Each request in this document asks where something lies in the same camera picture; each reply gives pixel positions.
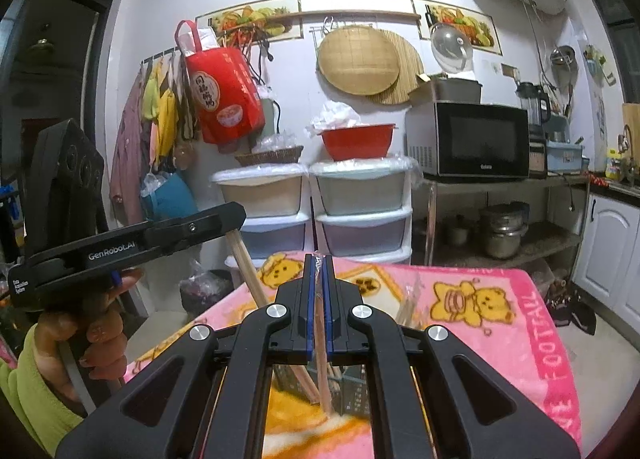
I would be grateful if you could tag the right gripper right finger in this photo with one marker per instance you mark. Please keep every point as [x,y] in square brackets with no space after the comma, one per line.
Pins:
[430,395]

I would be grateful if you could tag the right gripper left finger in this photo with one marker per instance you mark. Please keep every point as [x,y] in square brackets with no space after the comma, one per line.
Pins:
[206,396]

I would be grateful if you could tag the green sleeve forearm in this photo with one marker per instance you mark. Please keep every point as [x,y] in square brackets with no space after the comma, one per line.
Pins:
[44,417]

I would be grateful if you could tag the white kitchen cabinets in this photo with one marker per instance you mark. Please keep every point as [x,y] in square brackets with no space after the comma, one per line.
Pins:
[604,263]

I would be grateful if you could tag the left hand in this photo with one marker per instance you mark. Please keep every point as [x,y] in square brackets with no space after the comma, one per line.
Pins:
[104,357]

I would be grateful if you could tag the teal bag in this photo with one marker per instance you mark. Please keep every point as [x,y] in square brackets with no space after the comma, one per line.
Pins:
[166,196]

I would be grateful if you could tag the dark green utensil caddy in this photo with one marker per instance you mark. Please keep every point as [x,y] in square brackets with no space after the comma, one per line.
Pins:
[348,388]

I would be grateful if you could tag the hanging clothes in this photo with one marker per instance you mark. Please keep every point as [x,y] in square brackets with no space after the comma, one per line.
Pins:
[156,134]

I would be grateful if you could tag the left plastic drawer tower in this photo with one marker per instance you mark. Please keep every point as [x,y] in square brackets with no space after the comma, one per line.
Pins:
[277,202]

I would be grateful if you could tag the plastic drawer tower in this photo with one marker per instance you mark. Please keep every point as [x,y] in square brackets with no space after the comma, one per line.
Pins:
[363,208]
[277,202]

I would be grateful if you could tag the metal shelf rack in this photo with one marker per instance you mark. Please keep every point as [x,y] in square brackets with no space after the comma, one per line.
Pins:
[538,240]

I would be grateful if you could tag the stainless steel pots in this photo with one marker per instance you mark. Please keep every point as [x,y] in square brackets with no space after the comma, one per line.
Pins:
[502,228]

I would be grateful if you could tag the red gift bag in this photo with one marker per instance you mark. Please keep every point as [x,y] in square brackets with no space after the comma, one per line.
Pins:
[224,93]

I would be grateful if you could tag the right plastic drawer tower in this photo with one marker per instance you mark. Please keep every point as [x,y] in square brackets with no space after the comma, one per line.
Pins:
[363,208]

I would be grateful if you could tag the wicker basket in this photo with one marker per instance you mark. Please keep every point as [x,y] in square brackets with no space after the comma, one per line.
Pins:
[288,155]

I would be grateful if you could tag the light blue appliance box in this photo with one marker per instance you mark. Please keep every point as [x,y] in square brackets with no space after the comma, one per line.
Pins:
[564,158]

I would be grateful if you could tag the red plastic basin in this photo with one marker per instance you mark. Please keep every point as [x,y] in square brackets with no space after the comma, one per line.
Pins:
[360,142]

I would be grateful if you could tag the left food poster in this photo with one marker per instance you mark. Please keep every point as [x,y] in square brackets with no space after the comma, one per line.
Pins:
[273,20]

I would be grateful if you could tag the food poster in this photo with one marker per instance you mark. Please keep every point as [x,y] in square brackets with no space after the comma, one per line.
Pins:
[478,27]
[273,20]

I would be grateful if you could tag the black microwave oven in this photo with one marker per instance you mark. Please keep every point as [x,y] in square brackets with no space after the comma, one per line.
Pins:
[466,141]

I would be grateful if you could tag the black blender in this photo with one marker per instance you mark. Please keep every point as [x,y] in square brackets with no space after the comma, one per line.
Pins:
[537,105]

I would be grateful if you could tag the wooden cutting board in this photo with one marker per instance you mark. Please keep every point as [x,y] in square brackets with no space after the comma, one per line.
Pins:
[631,116]

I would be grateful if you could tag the round bamboo tray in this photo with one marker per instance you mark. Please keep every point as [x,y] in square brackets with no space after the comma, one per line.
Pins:
[358,60]

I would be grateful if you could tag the cardboard box on microwave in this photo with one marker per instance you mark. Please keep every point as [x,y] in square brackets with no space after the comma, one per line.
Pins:
[440,89]

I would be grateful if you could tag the round bamboo mat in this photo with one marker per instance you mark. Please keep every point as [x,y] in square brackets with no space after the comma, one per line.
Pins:
[410,66]

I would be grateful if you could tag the hanging steel colander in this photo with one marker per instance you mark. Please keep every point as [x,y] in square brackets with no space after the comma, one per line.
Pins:
[564,67]

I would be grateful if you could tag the glass pot lid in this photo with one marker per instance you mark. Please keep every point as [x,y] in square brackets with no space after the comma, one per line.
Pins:
[452,50]

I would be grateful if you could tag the right food poster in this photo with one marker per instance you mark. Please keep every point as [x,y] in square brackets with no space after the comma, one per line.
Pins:
[478,27]

